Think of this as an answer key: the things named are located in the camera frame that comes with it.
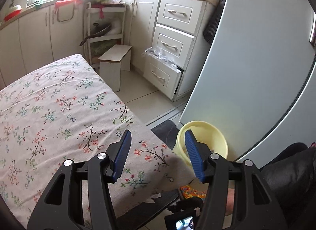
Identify yellow plastic trash bin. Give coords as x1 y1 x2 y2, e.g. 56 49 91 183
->
172 121 228 167

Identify colorful patterned slipper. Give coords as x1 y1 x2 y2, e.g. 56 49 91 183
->
179 185 206 201

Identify floral tablecloth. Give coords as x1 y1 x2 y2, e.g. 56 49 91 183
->
1 54 194 226

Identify white refrigerator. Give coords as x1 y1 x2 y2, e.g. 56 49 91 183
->
180 0 315 167

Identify small white wooden stool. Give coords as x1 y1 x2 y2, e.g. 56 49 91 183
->
99 45 132 92

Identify clear plastic bag in drawer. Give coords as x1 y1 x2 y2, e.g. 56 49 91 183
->
141 46 182 70

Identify white drawer cabinet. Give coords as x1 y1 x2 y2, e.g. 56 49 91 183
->
144 0 215 101

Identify black frying pan on rack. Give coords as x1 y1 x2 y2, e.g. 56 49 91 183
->
79 22 111 46

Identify white rolling storage rack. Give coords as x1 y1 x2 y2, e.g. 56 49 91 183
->
80 2 126 68

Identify white base cabinets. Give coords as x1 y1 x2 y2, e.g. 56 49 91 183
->
0 0 161 90

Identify red bag hanging holder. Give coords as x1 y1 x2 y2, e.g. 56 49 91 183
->
54 0 83 23

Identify red bowl with cover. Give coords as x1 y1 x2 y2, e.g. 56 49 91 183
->
4 5 22 22

